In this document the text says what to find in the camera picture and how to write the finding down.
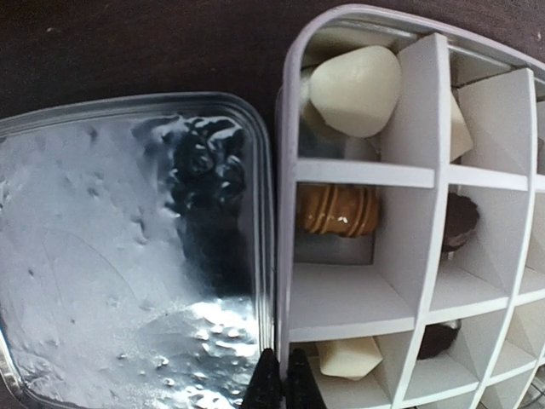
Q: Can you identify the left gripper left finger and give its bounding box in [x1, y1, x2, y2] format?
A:
[242, 349, 282, 409]

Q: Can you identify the caramel striped chocolate in box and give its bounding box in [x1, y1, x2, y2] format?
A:
[295, 183, 381, 239]

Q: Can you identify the metal tin lid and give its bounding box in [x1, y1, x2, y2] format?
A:
[1, 92, 275, 408]

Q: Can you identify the dark chocolate in box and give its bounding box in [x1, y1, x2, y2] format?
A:
[441, 193, 480, 253]

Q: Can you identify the white compartment tin box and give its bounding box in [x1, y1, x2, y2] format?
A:
[277, 4, 544, 408]

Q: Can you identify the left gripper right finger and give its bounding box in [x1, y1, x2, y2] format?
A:
[285, 349, 327, 409]

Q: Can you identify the white rounded chocolate in box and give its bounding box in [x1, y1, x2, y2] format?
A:
[308, 45, 402, 138]

